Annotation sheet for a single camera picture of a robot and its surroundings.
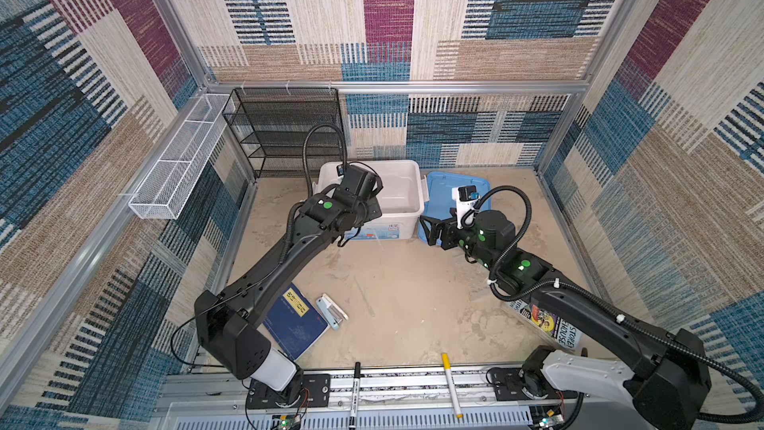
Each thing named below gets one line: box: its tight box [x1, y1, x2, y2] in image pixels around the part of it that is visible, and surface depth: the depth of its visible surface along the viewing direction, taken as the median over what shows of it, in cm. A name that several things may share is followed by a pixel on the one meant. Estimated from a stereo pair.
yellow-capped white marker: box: [441, 352, 464, 420], surface depth 75 cm
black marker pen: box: [349, 361, 366, 430], surface depth 73 cm
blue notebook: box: [262, 282, 331, 362], surface depth 85 cm
